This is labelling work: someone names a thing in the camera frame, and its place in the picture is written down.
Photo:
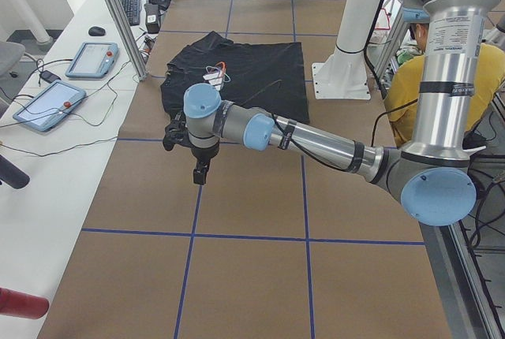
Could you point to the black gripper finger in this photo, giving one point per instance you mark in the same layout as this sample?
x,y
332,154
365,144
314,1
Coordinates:
x,y
200,173

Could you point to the black cylinder bottle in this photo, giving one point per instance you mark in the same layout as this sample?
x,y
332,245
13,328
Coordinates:
x,y
11,175

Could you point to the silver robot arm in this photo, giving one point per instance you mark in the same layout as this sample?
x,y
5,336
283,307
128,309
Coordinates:
x,y
427,173

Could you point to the black computer mouse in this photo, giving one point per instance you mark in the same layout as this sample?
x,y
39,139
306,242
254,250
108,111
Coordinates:
x,y
96,31

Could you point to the far blue teach pendant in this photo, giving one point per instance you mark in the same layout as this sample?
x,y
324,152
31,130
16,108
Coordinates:
x,y
93,60

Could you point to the near blue teach pendant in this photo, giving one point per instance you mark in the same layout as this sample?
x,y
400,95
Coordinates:
x,y
53,104

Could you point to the black keyboard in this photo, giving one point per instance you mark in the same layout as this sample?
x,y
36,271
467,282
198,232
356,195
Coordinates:
x,y
132,11

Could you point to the blue teach pendant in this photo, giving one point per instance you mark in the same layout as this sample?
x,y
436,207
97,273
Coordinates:
x,y
93,60
53,104

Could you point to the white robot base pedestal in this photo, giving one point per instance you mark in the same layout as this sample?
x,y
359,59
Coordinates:
x,y
343,75

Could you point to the black box device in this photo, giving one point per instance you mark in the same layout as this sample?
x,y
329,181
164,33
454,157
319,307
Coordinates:
x,y
152,18

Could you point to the black graphic t-shirt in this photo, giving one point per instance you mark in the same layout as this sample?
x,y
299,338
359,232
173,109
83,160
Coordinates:
x,y
270,76

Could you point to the red cylinder bottle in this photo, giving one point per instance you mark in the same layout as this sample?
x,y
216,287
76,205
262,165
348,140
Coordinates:
x,y
23,305

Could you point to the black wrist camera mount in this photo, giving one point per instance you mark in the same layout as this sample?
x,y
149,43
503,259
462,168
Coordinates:
x,y
176,133

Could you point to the aluminium frame post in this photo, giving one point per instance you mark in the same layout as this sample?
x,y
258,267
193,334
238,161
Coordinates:
x,y
122,25

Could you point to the grey office chair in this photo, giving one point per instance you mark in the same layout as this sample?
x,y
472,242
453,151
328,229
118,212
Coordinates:
x,y
10,54

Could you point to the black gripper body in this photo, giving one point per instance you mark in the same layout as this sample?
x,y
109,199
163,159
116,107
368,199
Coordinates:
x,y
203,154

